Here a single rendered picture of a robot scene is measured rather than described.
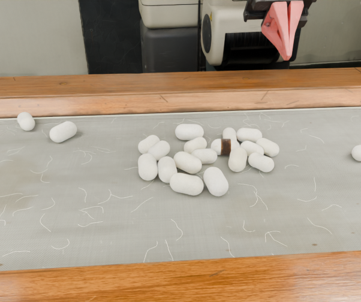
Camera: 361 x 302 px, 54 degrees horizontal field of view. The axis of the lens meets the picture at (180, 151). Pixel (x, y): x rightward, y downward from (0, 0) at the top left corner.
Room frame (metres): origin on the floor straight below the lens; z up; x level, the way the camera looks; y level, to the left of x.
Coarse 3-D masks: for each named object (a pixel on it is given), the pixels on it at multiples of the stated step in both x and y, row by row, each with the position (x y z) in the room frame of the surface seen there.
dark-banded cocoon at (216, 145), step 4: (216, 140) 0.38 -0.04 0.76; (220, 140) 0.38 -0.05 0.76; (232, 140) 0.38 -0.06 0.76; (212, 144) 0.38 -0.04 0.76; (216, 144) 0.37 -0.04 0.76; (220, 144) 0.37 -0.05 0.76; (232, 144) 0.37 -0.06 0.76; (236, 144) 0.37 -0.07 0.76; (212, 148) 0.37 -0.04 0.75; (216, 148) 0.37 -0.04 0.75; (220, 148) 0.37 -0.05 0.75; (232, 148) 0.37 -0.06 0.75; (216, 152) 0.37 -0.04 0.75; (220, 152) 0.37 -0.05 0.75
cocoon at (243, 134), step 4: (240, 128) 0.41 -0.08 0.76; (244, 128) 0.41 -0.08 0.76; (248, 128) 0.41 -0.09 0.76; (240, 132) 0.40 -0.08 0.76; (244, 132) 0.40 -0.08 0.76; (248, 132) 0.40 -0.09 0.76; (252, 132) 0.40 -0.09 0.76; (256, 132) 0.40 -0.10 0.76; (260, 132) 0.40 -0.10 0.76; (236, 136) 0.41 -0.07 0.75; (240, 136) 0.40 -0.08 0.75; (244, 136) 0.40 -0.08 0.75; (248, 136) 0.40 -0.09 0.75; (252, 136) 0.40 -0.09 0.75; (256, 136) 0.40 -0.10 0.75; (260, 136) 0.40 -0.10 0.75; (240, 140) 0.40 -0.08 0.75; (244, 140) 0.40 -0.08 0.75; (248, 140) 0.40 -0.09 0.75; (252, 140) 0.40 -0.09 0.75; (256, 140) 0.40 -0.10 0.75
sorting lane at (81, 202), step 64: (0, 128) 0.45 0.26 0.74; (128, 128) 0.44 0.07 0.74; (256, 128) 0.44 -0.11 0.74; (320, 128) 0.44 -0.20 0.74; (0, 192) 0.30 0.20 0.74; (64, 192) 0.30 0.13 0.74; (128, 192) 0.30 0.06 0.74; (256, 192) 0.30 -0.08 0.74; (320, 192) 0.30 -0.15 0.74; (0, 256) 0.21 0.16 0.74; (64, 256) 0.21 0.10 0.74; (128, 256) 0.21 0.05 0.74; (192, 256) 0.21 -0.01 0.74
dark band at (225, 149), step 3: (222, 138) 0.38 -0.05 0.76; (225, 138) 0.38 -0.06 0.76; (228, 138) 0.38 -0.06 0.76; (222, 141) 0.37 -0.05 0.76; (225, 141) 0.37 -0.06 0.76; (228, 141) 0.37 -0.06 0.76; (222, 144) 0.37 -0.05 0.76; (225, 144) 0.37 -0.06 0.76; (228, 144) 0.37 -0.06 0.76; (222, 147) 0.37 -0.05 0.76; (225, 147) 0.37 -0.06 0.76; (228, 147) 0.37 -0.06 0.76; (222, 150) 0.37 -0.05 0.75; (225, 150) 0.37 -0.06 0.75; (228, 150) 0.37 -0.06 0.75; (222, 153) 0.37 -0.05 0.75; (225, 153) 0.37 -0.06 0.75; (228, 153) 0.37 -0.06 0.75
